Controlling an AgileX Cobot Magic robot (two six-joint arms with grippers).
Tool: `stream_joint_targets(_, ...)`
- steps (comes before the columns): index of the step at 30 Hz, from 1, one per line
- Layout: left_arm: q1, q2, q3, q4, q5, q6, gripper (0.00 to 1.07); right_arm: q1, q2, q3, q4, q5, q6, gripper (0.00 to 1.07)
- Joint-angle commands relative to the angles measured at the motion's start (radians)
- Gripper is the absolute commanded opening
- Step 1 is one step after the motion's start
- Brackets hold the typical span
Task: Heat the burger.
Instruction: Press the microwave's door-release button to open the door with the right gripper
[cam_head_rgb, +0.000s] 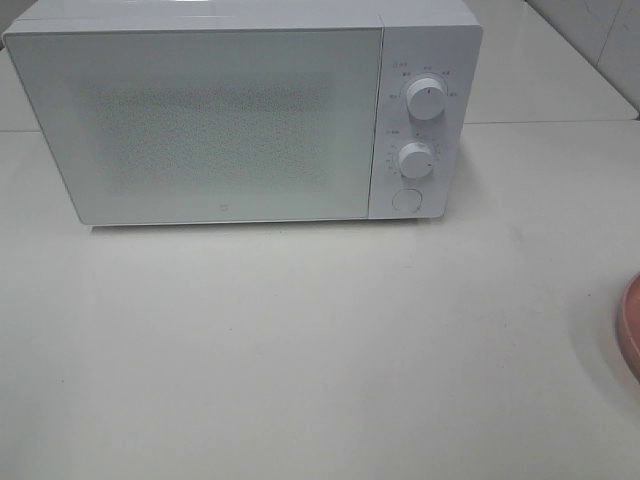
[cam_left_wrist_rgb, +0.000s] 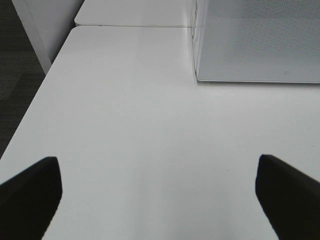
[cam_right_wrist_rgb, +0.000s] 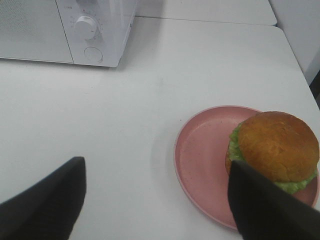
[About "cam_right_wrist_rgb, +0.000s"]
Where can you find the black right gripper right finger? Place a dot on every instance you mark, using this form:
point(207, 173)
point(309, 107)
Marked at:
point(262, 211)

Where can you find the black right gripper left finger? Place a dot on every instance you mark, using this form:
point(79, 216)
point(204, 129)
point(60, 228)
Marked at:
point(49, 209)

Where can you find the burger with lettuce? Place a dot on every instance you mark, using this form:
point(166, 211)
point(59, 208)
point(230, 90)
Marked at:
point(278, 145)

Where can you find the pink round plate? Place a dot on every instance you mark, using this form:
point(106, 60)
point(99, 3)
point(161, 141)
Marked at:
point(199, 159)

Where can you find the round door release button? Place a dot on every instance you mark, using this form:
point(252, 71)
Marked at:
point(93, 54)

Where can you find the white microwave door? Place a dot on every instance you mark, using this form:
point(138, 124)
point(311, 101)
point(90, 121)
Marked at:
point(32, 30)

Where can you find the white microwave oven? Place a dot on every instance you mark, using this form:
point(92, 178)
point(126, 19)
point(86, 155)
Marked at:
point(114, 20)

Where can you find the white timer knob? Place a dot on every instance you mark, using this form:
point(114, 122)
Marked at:
point(85, 27)

